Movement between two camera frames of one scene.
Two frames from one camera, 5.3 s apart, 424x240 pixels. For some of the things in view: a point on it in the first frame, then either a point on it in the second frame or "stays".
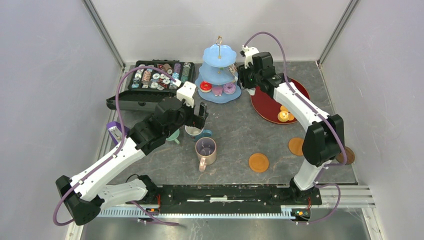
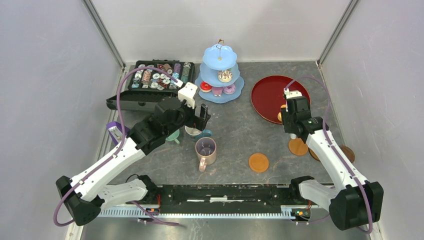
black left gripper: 196,120 stays
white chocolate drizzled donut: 233,68 → 225,76
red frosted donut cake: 205,86 stays
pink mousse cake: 217,89 stays
